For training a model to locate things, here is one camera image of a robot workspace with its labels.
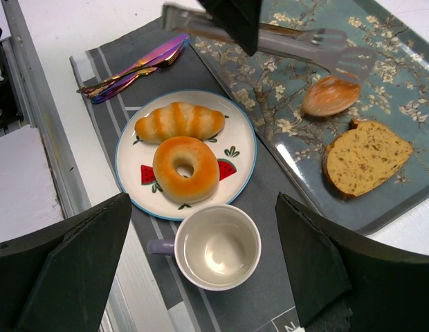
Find white watermelon pattern plate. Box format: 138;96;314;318
115;90;257;221

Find iridescent fork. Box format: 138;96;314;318
89;39;189;104

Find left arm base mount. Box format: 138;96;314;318
0;27;23;129

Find lilac ceramic mug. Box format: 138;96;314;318
147;204;262;291

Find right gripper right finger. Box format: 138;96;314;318
275;194;429;331

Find seeded bread slice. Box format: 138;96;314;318
322;118;413;198

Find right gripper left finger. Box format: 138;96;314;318
0;193;131;331

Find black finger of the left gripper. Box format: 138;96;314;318
198;0;262;56

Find round shell-shaped bun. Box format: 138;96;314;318
302;75;362;117

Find glazed bagel bread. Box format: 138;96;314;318
153;136;220;204

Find metal serving tongs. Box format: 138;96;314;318
162;3;376;83

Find iridescent knife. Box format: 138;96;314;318
77;33;189;99

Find floral blue serving tray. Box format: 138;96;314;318
192;1;429;234

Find striped croissant bread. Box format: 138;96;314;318
135;102;226;144

